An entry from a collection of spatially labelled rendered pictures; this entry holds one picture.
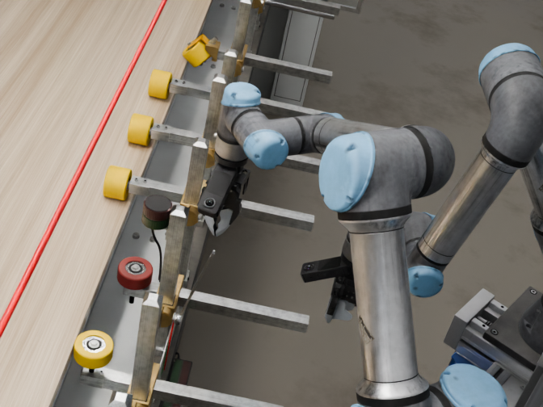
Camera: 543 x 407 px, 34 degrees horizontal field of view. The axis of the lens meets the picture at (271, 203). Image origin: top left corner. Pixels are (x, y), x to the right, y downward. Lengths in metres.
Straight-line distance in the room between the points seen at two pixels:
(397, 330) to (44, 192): 1.14
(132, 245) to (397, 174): 1.33
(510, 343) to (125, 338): 0.95
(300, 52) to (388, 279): 2.92
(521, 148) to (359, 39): 3.70
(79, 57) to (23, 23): 0.26
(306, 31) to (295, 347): 1.59
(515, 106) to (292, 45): 2.66
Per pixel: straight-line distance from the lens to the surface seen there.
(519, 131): 1.65
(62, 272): 2.07
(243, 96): 1.77
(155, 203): 1.90
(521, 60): 1.74
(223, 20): 3.80
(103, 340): 1.93
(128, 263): 2.10
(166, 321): 2.06
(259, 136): 1.71
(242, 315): 2.11
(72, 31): 2.98
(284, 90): 4.35
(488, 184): 1.70
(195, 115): 3.15
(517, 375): 2.06
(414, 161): 1.39
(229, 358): 3.16
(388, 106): 4.73
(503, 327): 2.01
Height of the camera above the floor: 2.32
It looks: 37 degrees down
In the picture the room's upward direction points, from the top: 13 degrees clockwise
